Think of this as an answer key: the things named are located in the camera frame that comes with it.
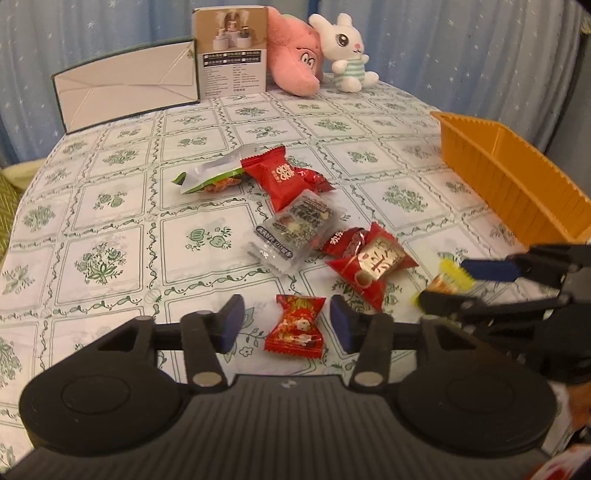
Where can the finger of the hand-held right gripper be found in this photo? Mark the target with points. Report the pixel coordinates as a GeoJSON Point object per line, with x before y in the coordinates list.
{"type": "Point", "coordinates": [489, 271]}
{"type": "Point", "coordinates": [443, 302]}

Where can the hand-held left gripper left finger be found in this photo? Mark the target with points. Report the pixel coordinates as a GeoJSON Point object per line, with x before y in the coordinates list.
{"type": "Point", "coordinates": [231, 323]}

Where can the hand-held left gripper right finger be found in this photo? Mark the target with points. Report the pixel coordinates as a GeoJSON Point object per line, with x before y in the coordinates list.
{"type": "Point", "coordinates": [341, 323]}

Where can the yellow-edged snack packet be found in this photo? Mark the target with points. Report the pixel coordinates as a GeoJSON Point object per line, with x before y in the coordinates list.
{"type": "Point", "coordinates": [443, 284]}

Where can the red figure-print candy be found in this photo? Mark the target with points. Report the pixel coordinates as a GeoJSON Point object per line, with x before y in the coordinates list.
{"type": "Point", "coordinates": [295, 330]}

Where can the red and gold snack packet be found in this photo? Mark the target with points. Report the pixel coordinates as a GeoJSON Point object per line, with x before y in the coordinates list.
{"type": "Point", "coordinates": [374, 267]}

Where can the small dark red candy packet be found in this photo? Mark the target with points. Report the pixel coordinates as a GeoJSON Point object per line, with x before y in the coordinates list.
{"type": "Point", "coordinates": [344, 242]}

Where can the orange plastic tray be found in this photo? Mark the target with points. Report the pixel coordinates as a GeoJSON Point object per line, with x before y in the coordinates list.
{"type": "Point", "coordinates": [498, 166]}

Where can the clear plastic snack packet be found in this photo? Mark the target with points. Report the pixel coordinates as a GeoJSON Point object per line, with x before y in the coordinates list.
{"type": "Point", "coordinates": [295, 226]}

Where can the bright red snack packet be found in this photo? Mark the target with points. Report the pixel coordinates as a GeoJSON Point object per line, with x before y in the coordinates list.
{"type": "Point", "coordinates": [277, 177]}

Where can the green and silver snack packet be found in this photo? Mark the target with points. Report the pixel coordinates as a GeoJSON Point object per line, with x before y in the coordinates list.
{"type": "Point", "coordinates": [217, 170]}

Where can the green floral tablecloth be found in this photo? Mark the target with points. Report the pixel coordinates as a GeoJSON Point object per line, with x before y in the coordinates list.
{"type": "Point", "coordinates": [115, 221]}

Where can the blue star-print curtain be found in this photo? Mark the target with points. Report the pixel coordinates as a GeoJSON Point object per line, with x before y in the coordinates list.
{"type": "Point", "coordinates": [438, 46]}

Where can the green zigzag cushion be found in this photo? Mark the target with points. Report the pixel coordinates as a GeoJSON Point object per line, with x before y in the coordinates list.
{"type": "Point", "coordinates": [8, 212]}

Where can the open white cardboard box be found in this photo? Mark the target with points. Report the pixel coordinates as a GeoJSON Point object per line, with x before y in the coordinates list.
{"type": "Point", "coordinates": [124, 87]}

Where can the white bunny plush toy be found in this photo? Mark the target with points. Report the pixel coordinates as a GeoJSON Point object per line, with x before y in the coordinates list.
{"type": "Point", "coordinates": [348, 46]}

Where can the printed product box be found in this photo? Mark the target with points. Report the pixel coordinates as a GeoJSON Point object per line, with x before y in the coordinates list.
{"type": "Point", "coordinates": [231, 50]}

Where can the pink plush toy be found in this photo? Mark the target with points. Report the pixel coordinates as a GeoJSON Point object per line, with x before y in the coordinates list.
{"type": "Point", "coordinates": [291, 50]}

